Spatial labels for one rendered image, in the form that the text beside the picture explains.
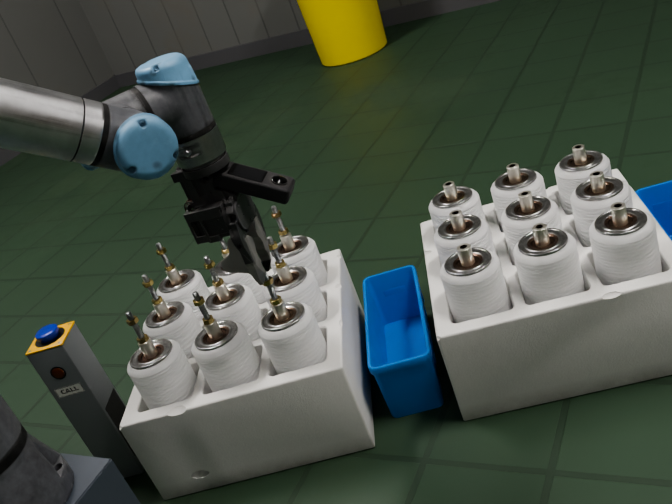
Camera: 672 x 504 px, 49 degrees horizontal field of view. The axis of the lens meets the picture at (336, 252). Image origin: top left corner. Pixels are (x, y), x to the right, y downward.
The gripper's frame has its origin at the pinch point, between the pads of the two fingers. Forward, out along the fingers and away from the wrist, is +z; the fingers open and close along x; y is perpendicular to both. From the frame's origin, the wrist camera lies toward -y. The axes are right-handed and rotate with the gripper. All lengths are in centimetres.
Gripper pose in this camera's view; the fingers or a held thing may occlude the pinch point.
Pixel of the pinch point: (266, 269)
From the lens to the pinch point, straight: 117.1
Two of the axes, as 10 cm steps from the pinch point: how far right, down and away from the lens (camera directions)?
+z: 3.2, 8.3, 4.6
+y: -9.4, 2.0, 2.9
